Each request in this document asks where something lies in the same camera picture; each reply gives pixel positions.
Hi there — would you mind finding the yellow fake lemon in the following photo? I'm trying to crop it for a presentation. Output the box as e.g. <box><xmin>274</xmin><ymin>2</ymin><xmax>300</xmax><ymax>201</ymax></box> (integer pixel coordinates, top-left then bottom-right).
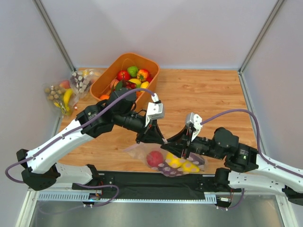
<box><xmin>140</xmin><ymin>81</ymin><xmax>150</xmax><ymax>89</ymax></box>
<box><xmin>165</xmin><ymin>152</ymin><xmax>185</xmax><ymax>168</ymax></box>

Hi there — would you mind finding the clear polka dot zip bag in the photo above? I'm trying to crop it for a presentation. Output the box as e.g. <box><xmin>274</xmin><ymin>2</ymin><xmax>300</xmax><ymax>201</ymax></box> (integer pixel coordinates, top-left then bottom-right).
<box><xmin>124</xmin><ymin>143</ymin><xmax>207</xmax><ymax>177</ymax></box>

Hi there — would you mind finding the red fake apple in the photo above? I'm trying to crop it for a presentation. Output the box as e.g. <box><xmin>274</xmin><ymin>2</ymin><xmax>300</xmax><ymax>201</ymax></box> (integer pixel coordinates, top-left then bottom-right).
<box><xmin>146</xmin><ymin>150</ymin><xmax>164</xmax><ymax>167</ymax></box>
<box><xmin>117</xmin><ymin>70</ymin><xmax>131</xmax><ymax>81</ymax></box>

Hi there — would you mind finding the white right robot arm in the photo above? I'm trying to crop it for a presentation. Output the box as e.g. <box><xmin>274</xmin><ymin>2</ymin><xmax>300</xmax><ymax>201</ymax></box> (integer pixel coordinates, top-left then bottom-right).
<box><xmin>161</xmin><ymin>127</ymin><xmax>303</xmax><ymax>205</ymax></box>

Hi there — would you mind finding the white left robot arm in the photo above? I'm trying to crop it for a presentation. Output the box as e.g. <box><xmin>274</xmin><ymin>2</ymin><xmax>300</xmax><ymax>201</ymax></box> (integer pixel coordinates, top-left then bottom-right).
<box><xmin>17</xmin><ymin>88</ymin><xmax>165</xmax><ymax>191</ymax></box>

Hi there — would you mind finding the yellow fake lemon in basket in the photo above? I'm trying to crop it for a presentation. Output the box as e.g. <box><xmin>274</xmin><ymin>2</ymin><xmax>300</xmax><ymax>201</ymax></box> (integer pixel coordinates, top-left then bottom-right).
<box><xmin>140</xmin><ymin>81</ymin><xmax>150</xmax><ymax>89</ymax></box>

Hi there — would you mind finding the fake orange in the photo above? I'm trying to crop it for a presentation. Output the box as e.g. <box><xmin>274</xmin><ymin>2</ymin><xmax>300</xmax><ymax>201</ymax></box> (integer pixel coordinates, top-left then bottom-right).
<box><xmin>99</xmin><ymin>95</ymin><xmax>109</xmax><ymax>101</ymax></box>

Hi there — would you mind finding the red fake apple in basket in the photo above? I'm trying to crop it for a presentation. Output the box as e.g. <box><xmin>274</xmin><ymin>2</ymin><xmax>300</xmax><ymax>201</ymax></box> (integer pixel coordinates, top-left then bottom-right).
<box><xmin>117</xmin><ymin>70</ymin><xmax>131</xmax><ymax>81</ymax></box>

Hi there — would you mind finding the clear bag with banana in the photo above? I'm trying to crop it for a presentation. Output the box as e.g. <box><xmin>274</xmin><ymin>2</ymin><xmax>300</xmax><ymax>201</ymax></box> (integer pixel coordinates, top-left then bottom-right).
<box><xmin>44</xmin><ymin>80</ymin><xmax>79</xmax><ymax>116</ymax></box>

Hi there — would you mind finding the orange plastic basket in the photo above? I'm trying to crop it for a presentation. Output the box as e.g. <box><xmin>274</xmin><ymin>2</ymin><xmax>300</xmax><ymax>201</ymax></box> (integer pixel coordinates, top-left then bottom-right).
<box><xmin>90</xmin><ymin>53</ymin><xmax>160</xmax><ymax>101</ymax></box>

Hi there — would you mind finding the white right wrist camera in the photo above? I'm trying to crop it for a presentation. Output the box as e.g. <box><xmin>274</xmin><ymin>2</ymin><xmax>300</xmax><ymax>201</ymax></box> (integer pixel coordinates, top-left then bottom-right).
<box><xmin>185</xmin><ymin>113</ymin><xmax>203</xmax><ymax>142</ymax></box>

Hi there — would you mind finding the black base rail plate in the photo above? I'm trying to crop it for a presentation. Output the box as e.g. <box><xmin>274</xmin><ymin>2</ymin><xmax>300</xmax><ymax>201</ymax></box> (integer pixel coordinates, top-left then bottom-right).
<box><xmin>86</xmin><ymin>169</ymin><xmax>231</xmax><ymax>200</ymax></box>

